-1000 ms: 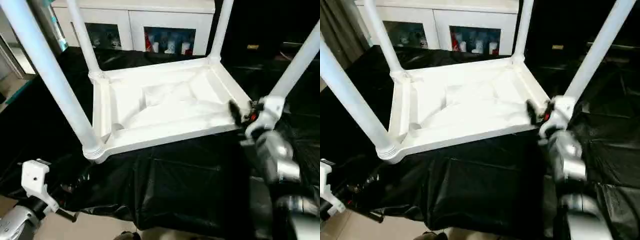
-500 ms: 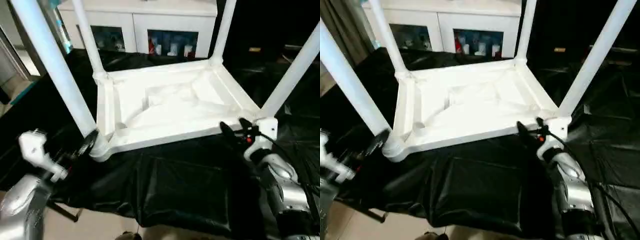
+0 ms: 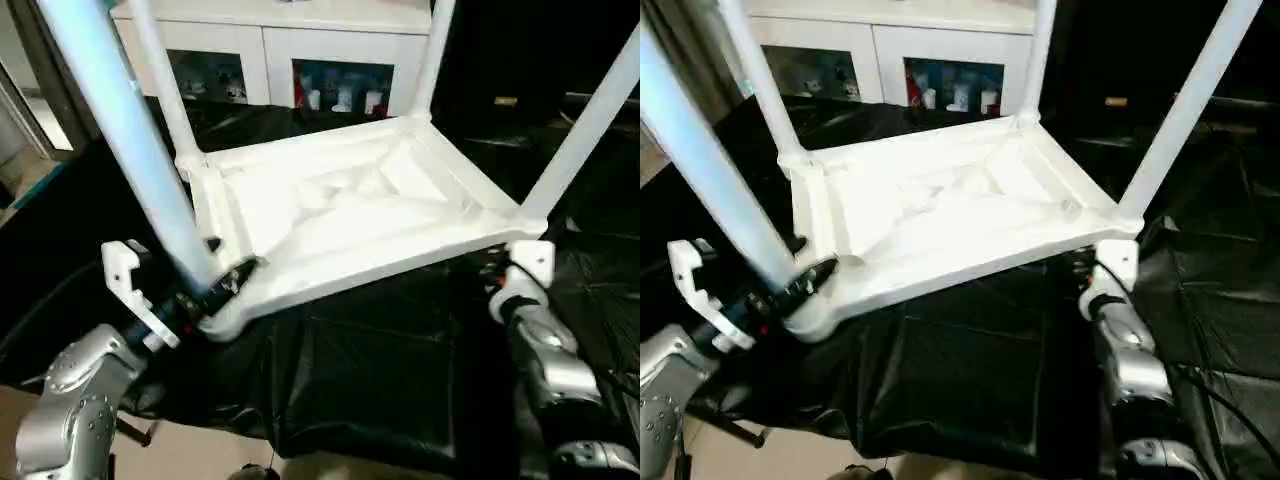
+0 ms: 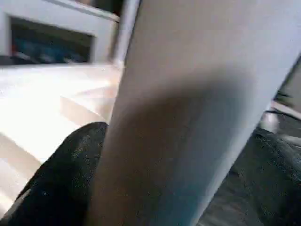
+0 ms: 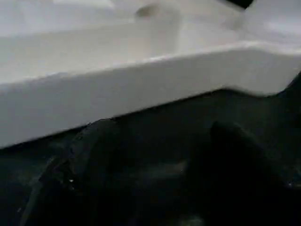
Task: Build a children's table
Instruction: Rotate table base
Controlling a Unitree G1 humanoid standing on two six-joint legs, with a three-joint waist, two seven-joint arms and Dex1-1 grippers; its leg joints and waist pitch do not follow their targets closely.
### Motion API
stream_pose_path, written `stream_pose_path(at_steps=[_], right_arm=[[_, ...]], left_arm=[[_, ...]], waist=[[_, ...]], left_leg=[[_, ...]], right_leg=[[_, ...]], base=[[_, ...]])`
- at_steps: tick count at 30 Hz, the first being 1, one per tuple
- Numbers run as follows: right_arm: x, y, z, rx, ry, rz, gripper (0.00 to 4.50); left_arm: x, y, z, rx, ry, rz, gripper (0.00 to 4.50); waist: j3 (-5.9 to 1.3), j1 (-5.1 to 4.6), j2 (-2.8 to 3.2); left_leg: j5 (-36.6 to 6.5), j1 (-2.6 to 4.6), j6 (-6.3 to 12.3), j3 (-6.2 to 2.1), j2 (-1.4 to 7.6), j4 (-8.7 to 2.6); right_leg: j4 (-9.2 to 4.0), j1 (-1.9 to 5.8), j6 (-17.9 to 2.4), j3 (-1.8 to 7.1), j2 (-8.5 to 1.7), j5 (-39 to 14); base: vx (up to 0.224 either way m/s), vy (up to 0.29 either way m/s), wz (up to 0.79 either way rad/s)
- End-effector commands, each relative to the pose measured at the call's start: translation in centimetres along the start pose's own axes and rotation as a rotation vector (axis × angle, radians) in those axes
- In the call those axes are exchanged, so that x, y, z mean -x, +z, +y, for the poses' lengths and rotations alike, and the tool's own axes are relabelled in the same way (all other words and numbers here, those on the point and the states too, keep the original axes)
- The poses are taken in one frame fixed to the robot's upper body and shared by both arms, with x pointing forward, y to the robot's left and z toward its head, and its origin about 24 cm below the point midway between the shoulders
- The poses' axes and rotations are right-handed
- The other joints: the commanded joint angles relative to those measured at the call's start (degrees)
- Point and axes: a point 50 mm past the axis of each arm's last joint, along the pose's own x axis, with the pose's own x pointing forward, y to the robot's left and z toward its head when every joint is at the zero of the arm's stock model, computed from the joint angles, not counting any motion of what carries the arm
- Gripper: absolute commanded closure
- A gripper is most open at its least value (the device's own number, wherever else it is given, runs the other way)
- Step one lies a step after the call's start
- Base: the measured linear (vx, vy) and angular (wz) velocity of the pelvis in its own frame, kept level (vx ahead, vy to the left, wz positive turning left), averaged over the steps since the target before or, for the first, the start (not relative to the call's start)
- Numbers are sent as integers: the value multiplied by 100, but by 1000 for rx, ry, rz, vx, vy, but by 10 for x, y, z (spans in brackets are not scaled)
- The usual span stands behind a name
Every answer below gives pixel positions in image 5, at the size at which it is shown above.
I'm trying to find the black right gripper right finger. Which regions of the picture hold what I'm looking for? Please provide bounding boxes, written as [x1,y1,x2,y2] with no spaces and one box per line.
[186,121,301,226]

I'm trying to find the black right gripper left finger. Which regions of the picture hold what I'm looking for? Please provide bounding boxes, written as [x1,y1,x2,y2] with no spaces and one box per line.
[19,118,137,226]

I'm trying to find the white upturned plastic table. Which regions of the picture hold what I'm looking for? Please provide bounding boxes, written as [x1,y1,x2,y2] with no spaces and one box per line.
[0,0,301,150]

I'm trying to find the black work mat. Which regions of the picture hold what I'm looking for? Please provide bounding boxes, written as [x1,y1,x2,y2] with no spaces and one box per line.
[0,71,301,226]

